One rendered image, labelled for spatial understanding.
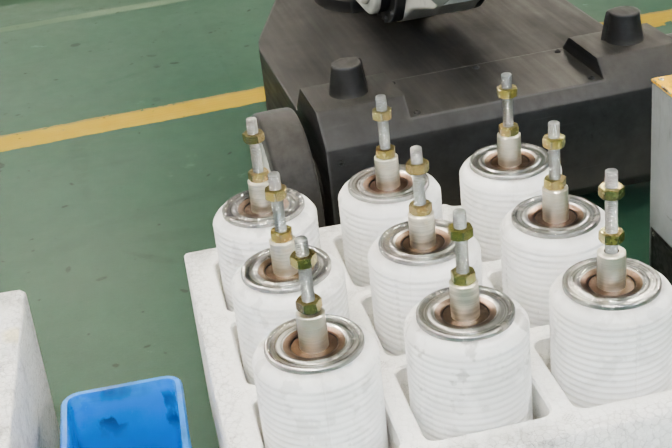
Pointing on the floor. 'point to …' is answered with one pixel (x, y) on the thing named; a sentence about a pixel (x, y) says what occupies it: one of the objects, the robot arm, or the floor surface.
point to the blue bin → (127, 416)
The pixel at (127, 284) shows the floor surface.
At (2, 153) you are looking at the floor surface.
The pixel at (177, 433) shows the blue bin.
